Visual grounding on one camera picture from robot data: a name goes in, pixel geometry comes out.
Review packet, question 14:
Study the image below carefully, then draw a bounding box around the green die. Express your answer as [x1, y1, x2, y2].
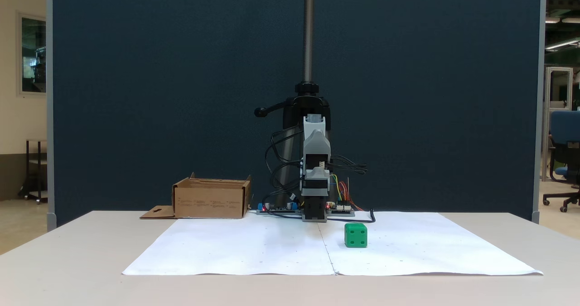
[344, 223, 368, 248]

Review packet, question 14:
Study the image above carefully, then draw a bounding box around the motor driver circuit board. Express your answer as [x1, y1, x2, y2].
[326, 201, 356, 217]

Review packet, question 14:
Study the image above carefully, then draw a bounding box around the blue power circuit board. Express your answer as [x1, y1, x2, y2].
[256, 201, 301, 215]

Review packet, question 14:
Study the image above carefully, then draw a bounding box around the brown cardboard box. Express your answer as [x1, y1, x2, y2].
[140, 172, 252, 219]

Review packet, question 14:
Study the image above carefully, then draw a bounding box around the dark blue partition panel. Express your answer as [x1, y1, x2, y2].
[47, 0, 546, 228]

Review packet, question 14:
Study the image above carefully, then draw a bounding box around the white paper sheet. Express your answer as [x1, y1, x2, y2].
[122, 214, 337, 276]
[317, 212, 544, 277]

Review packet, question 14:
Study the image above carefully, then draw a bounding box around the blue office chair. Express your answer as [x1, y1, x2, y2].
[542, 110, 580, 213]

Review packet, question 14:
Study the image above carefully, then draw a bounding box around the dark wheeled cart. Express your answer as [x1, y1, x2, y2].
[18, 139, 48, 204]

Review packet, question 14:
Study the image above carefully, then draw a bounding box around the black gripper loop cable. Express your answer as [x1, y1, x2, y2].
[329, 155, 368, 176]

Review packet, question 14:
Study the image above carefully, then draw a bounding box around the black long forearm cable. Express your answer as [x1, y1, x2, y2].
[265, 126, 305, 216]

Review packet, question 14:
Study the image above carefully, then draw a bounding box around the red jumper wire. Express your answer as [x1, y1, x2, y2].
[341, 178, 364, 212]

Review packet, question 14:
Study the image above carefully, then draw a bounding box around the black camera tripod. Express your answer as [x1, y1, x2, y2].
[254, 0, 332, 211]

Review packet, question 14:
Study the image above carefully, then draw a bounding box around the black cable with white plug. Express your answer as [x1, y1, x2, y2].
[353, 208, 376, 224]

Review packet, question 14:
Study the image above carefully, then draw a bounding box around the metal frame cabinet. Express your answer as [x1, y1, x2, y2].
[543, 67, 574, 182]

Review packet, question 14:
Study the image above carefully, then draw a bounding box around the framed wall window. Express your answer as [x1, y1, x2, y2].
[16, 11, 48, 96]

